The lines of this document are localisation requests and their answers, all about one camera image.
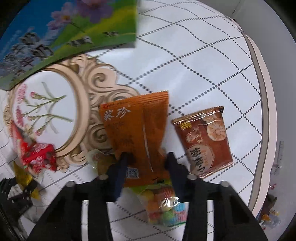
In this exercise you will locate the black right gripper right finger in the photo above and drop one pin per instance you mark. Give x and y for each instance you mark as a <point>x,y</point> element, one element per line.
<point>232,218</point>

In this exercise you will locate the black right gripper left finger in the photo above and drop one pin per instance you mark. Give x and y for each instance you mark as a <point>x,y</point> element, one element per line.
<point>62,220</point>

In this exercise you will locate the colourful candy ball bag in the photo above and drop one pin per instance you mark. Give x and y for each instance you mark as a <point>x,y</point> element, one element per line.
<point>162,205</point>

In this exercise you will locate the jelly cup snack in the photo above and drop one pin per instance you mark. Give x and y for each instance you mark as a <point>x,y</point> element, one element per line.
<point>100,161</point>

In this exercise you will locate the orange sunflower seed packet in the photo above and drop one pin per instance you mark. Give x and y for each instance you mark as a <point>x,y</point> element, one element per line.
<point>137,125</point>

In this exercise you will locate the yellow snack packet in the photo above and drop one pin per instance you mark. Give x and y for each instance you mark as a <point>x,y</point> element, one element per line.
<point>24,176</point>

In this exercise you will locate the red candy wrapper packet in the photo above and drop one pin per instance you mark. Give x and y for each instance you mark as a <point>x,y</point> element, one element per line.
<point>33,155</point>

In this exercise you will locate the brown shrimp snack packet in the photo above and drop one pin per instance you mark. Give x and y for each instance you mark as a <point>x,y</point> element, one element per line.
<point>204,138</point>

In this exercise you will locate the white quilted floral bedspread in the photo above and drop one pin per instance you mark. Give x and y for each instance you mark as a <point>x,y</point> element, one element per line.
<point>197,54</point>

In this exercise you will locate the blue green printed box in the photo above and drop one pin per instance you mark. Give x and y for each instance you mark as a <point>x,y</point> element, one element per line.
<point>44,32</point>

